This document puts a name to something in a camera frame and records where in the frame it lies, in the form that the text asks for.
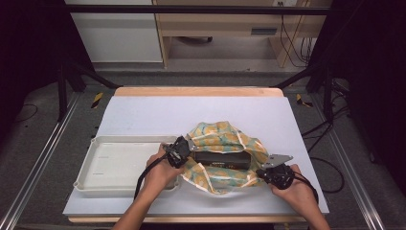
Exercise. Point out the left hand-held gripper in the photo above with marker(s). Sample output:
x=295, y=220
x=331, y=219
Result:
x=180, y=148

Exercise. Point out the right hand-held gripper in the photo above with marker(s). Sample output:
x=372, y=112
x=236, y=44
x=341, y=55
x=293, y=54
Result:
x=277, y=175

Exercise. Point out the orange print cloth bag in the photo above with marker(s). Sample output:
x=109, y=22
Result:
x=220, y=137

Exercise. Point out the black rectangular box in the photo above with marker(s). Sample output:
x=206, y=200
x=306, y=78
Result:
x=223, y=159

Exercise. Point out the white plastic tray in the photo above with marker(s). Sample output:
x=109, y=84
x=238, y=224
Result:
x=118, y=166

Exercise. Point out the person's right hand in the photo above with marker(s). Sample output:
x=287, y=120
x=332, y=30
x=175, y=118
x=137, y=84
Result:
x=297, y=193

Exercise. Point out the person's left hand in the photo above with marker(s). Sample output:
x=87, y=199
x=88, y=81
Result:
x=158, y=177

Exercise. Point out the white table mat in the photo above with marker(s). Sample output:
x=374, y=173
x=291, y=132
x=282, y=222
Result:
x=198, y=108

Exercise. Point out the wooden table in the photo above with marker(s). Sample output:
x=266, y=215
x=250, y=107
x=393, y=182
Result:
x=198, y=91

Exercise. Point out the yellow black tape piece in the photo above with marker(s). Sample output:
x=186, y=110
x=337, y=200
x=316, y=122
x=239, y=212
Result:
x=97, y=99
x=301, y=100

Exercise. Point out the white cabinet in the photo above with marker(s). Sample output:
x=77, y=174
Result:
x=118, y=38

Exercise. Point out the wooden desk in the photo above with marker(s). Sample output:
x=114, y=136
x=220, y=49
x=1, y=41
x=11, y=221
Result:
x=217, y=24

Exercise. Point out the grey desk label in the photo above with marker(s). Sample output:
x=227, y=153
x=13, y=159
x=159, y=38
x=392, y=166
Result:
x=264, y=31

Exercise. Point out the black curtain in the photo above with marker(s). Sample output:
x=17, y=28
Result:
x=28, y=48
x=373, y=64

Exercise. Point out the aluminium floor rail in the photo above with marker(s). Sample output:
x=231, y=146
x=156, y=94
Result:
x=348, y=159
x=38, y=159

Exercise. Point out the black frame leg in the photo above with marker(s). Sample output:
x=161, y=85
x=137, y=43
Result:
x=62, y=92
x=327, y=96

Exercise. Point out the black horizontal frame bar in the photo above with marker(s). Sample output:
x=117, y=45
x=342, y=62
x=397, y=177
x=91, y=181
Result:
x=191, y=9

